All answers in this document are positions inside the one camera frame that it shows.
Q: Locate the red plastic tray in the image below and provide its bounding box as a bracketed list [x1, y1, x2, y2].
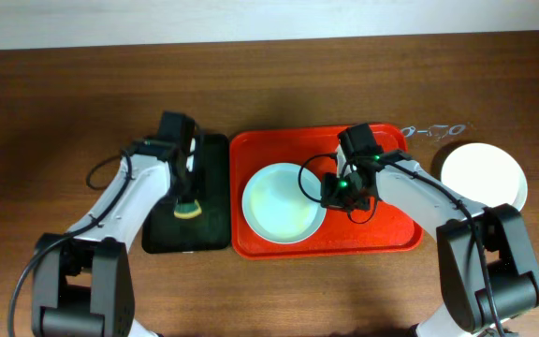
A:
[229, 125, 423, 260]

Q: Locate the light blue plate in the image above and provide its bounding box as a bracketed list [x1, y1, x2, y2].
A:
[241, 163, 327, 244]

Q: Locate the white plate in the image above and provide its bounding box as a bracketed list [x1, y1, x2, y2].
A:
[440, 142, 528, 211]

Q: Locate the green yellow sponge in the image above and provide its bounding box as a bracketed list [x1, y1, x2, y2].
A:
[173, 199, 202, 220]

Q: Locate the black plastic tray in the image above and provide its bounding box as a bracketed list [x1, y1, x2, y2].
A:
[141, 134, 231, 254]

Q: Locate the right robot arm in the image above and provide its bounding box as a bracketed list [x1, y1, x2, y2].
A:
[320, 124, 539, 336]

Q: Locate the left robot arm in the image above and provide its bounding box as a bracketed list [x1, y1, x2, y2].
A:
[22, 111, 204, 336]

